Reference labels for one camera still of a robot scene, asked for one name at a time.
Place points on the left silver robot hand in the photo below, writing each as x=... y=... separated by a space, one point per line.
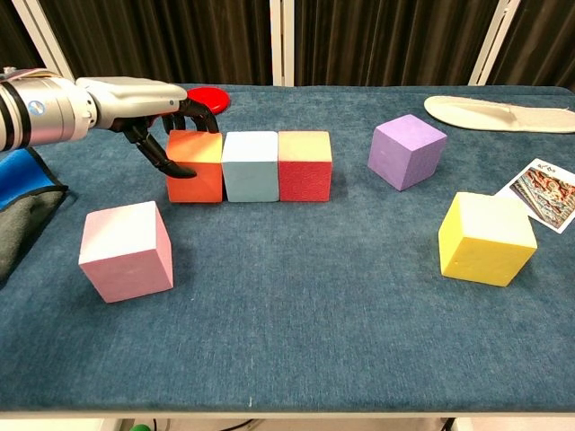
x=135 y=101

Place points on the orange foam cube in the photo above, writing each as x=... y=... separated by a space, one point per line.
x=197 y=186

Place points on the pink foam cube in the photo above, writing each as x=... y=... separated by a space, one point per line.
x=126 y=256

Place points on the purple foam cube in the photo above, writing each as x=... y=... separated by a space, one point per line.
x=404 y=148

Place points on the yellow foam cube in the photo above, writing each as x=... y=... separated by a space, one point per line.
x=485 y=242

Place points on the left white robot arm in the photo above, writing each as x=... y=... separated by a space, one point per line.
x=45 y=112

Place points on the red round disc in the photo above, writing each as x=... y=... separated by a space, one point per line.
x=213 y=99

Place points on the light blue foam cube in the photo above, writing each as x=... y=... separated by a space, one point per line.
x=249 y=179

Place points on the blue and grey cloth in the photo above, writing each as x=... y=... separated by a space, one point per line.
x=27 y=215

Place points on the red foam cube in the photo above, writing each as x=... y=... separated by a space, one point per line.
x=305 y=179

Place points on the dark blue table mat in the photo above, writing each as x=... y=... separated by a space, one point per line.
x=287 y=314

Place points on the green round object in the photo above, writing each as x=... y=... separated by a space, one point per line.
x=141 y=427

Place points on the printed picture card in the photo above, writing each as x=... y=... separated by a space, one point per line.
x=545 y=193

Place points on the white metal frame post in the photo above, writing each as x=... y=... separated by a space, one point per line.
x=282 y=40
x=42 y=40
x=494 y=40

